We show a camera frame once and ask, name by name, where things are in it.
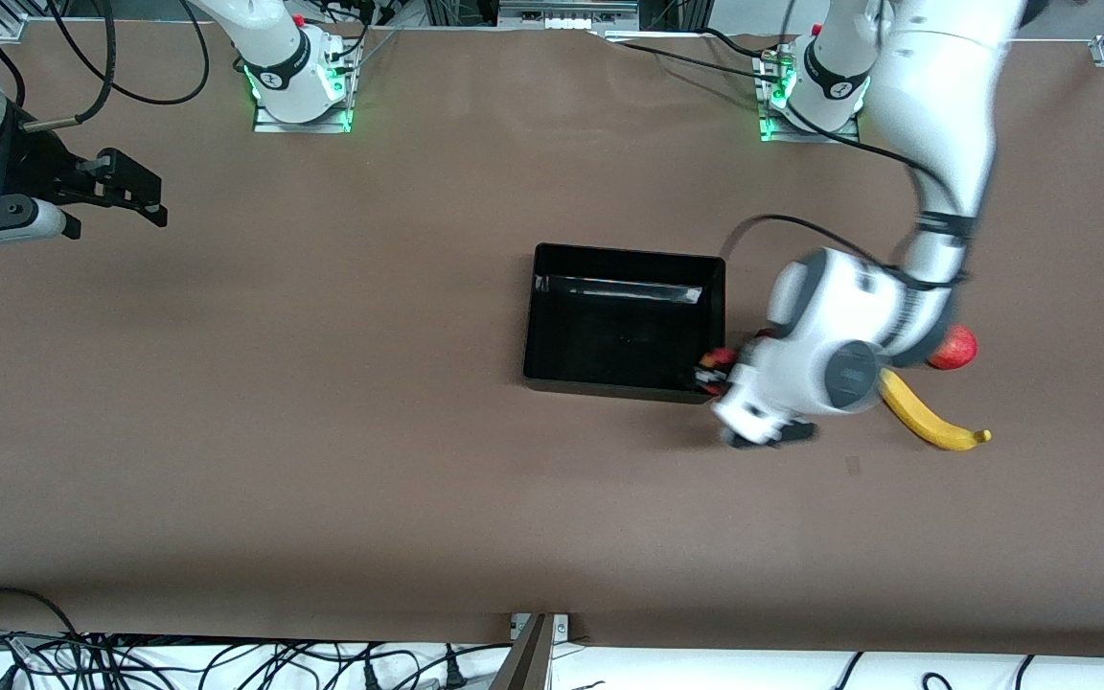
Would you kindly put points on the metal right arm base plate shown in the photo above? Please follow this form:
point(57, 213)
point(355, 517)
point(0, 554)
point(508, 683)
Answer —
point(269, 126)

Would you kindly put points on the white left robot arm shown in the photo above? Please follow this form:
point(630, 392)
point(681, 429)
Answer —
point(935, 77)

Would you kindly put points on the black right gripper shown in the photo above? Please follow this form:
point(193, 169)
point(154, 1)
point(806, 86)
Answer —
point(34, 165)

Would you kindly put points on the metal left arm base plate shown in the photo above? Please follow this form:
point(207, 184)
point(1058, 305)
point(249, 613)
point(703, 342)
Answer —
point(844, 137)

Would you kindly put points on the black plastic box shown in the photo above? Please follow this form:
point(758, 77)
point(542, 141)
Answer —
point(609, 335)

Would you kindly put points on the grey metal post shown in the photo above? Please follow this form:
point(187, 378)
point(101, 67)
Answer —
point(523, 666)

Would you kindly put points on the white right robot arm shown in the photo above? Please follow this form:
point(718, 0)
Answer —
point(274, 48)

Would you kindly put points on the squarish red apple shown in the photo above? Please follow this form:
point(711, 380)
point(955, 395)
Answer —
point(723, 356)

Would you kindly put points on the small metal bracket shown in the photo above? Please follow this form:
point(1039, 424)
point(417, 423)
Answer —
point(562, 628)

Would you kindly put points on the yellow banana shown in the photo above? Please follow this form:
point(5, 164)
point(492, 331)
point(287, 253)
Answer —
point(935, 431)

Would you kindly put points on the grey power strip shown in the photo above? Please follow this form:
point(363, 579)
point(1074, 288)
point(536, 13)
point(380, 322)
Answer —
point(562, 14)

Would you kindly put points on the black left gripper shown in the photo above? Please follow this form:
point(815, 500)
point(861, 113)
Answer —
point(742, 361)

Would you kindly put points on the brown paper table cover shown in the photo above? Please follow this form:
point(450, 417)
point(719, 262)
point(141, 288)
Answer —
point(552, 527)

